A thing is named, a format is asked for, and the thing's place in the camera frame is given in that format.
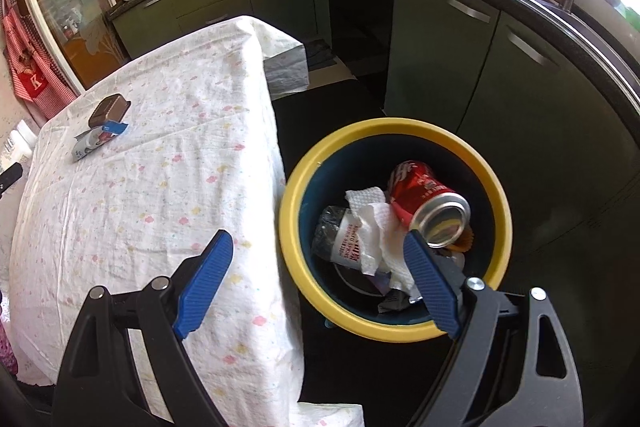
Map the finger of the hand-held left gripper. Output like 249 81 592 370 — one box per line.
0 163 24 195

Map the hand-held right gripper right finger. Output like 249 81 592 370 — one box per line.
402 229 586 427

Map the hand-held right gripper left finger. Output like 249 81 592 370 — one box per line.
50 229 236 427

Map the red soda can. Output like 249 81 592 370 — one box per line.
388 160 473 249

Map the yellow rimmed trash bin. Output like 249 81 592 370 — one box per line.
278 118 513 344

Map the crumpled dark wrapper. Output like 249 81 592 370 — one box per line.
377 289 426 315

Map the white plastic container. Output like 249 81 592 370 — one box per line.
0 119 38 168

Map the white paper towel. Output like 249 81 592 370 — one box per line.
345 187 426 295

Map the blue white red wrapper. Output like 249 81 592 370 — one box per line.
72 119 130 164

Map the red checked apron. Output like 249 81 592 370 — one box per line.
0 0 78 120

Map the brown plastic tray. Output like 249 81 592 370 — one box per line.
88 93 132 128

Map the grey plastic bag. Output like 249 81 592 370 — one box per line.
311 206 346 260

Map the white floral tablecloth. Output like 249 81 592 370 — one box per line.
10 14 366 427

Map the green kitchen cabinet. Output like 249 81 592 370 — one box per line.
107 0 640 258

